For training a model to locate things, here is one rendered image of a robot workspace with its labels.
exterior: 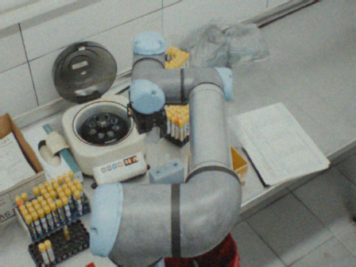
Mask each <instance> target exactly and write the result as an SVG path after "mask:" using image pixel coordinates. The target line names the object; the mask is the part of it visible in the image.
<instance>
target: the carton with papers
mask: <svg viewBox="0 0 356 267"><path fill-rule="evenodd" d="M46 181H47V180H46V174H45V170H44V168H43V166H42V164H41V162H40V161H39V159H38V158H37V155H36V154H35V152H34V151H33V149H32V147H31V145H30V144H29V143H28V142H27V141H26V139H25V137H24V135H23V134H22V132H21V131H20V129H18V127H17V125H16V124H15V122H14V120H13V119H12V117H11V116H10V114H8V113H6V114H3V115H1V116H0V226H2V225H3V224H5V223H7V222H9V221H10V220H12V219H15V218H17V215H16V212H15V210H14V208H15V207H16V206H18V205H17V203H16V200H15V198H16V197H17V196H19V197H20V198H21V194H22V193H26V195H27V196H28V201H29V200H31V199H32V198H34V197H35V195H34V194H33V188H34V187H38V189H39V185H41V184H43V185H44V187H45V182H46ZM46 189H47V188H46ZM21 200H22V199H21ZM22 202H23V200H22ZM23 203H24V202H23Z"/></svg>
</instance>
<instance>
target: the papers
mask: <svg viewBox="0 0 356 267"><path fill-rule="evenodd" d="M239 118H240V122H241V124H242V133H243V135H244V138H245V139H246V143H247V144H248V145H247V146H246V147H245V150H246V152H247V153H248V154H249V156H250V157H251V159H252V160H253V162H254V163H255V167H256V168H257V170H258V171H259V172H260V174H261V176H262V178H263V180H264V181H265V183H266V184H268V185H269V186H273V185H278V184H281V183H284V182H286V181H289V180H293V179H295V178H298V177H301V176H305V175H307V174H309V173H312V172H317V171H319V170H321V169H326V168H328V167H329V166H328V164H330V161H329V160H328V159H327V158H326V157H325V156H324V155H323V154H322V153H321V152H320V151H319V148H318V147H317V145H316V144H315V143H314V142H313V141H312V140H311V138H310V137H309V136H308V135H307V133H306V132H305V130H304V129H302V127H301V126H300V125H299V124H298V122H297V121H296V120H295V119H294V117H293V116H292V115H291V114H290V113H289V112H288V110H287V109H286V108H285V107H284V105H283V104H282V103H281V102H280V103H276V104H273V105H270V106H266V107H263V108H260V109H257V110H254V111H251V112H248V113H245V114H240V115H239Z"/></svg>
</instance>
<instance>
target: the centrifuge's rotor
mask: <svg viewBox="0 0 356 267"><path fill-rule="evenodd" d="M108 117H109V118H108ZM107 118H108V119H107ZM127 134H128V126H127V124H126V122H125V120H124V119H123V118H122V117H121V116H119V115H117V114H111V113H99V114H93V115H92V116H90V117H89V118H88V119H87V120H86V121H85V122H84V123H83V124H82V126H81V129H80V135H81V139H82V140H84V141H85V142H87V143H90V144H95V145H108V144H114V143H116V142H118V141H121V140H122V139H123V138H124V137H125V136H126V135H127Z"/></svg>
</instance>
